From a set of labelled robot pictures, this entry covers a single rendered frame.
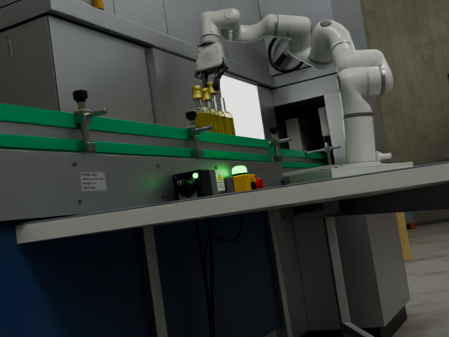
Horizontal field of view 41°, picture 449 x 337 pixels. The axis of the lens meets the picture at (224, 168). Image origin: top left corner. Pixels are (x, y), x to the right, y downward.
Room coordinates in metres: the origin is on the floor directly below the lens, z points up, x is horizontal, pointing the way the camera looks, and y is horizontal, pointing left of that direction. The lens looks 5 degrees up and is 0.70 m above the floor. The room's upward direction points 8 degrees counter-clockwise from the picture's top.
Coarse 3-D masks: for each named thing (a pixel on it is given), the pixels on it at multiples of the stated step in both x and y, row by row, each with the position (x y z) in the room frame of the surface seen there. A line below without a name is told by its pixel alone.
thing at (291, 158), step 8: (272, 152) 2.43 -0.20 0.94; (280, 152) 2.51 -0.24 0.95; (288, 152) 2.59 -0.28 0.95; (296, 152) 2.68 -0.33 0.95; (304, 152) 2.78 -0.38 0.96; (272, 160) 2.42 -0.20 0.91; (288, 160) 2.59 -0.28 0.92; (296, 160) 2.68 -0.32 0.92; (304, 160) 2.78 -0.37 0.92; (312, 160) 2.88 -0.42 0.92; (320, 160) 3.00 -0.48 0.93
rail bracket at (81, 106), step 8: (80, 96) 1.21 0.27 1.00; (80, 104) 1.22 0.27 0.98; (80, 112) 1.21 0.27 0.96; (88, 112) 1.21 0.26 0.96; (96, 112) 1.20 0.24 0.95; (104, 112) 1.19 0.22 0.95; (80, 120) 1.21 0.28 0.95; (88, 120) 1.22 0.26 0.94; (88, 128) 1.22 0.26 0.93; (88, 136) 1.22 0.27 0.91; (80, 144) 1.21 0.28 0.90; (88, 144) 1.21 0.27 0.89; (80, 152) 1.21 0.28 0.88; (88, 152) 1.22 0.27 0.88
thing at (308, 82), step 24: (264, 0) 3.04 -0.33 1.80; (288, 0) 2.99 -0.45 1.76; (312, 0) 2.93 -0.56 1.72; (336, 0) 3.01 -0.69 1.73; (312, 24) 2.94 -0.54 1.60; (360, 24) 3.45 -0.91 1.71; (360, 48) 3.35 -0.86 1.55; (312, 72) 2.96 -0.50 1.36; (336, 72) 2.91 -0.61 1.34; (288, 96) 3.02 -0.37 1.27; (312, 96) 2.97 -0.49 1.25
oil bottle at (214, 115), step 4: (208, 108) 2.03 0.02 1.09; (212, 108) 2.04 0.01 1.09; (212, 112) 2.03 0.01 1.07; (216, 112) 2.06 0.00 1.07; (212, 116) 2.03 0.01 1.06; (216, 116) 2.05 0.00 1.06; (212, 120) 2.03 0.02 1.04; (216, 120) 2.05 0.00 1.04; (212, 124) 2.03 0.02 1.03; (216, 124) 2.04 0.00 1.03; (216, 128) 2.04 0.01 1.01; (220, 128) 2.07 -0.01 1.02; (216, 132) 2.04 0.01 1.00; (220, 132) 2.06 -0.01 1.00
